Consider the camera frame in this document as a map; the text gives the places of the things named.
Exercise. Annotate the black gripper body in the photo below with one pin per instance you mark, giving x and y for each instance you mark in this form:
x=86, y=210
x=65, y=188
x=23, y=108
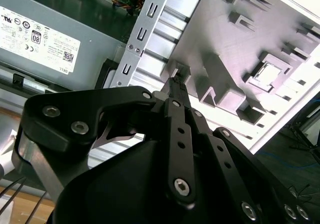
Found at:
x=120, y=196

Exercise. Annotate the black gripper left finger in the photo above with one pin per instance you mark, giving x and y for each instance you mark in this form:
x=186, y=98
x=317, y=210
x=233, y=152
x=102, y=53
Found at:
x=75, y=109

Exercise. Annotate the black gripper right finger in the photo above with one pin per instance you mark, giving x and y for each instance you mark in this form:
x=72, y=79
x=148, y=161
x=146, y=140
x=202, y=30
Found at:
x=240, y=174

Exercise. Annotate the silver CPU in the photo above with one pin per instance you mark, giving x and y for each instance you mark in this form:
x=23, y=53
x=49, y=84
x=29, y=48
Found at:
x=265, y=75

